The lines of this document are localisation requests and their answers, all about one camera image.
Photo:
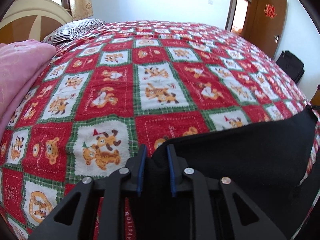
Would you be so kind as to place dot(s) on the cream and brown headboard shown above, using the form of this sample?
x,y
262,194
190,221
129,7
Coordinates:
x,y
32,20

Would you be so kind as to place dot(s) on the black suitcase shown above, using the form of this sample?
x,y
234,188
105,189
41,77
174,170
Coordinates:
x,y
291,65

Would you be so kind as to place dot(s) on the wooden nightstand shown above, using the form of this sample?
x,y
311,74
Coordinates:
x,y
316,98

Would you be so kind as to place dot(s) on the pink folded quilt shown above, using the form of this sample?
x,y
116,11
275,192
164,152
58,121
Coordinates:
x,y
21,64

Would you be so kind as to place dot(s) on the red door decoration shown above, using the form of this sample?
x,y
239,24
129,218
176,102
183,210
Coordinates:
x,y
270,11

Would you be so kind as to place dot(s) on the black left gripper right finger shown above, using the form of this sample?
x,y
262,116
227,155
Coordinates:
x,y
247,220

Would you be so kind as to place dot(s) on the black pants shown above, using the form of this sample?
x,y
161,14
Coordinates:
x,y
274,163

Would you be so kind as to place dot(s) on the red teddy bear bedspread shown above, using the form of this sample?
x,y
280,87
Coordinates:
x,y
122,85

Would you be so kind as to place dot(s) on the striped pillow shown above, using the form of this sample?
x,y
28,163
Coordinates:
x,y
73,30

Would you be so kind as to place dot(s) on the brown wooden door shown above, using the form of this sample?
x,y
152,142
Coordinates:
x,y
261,31

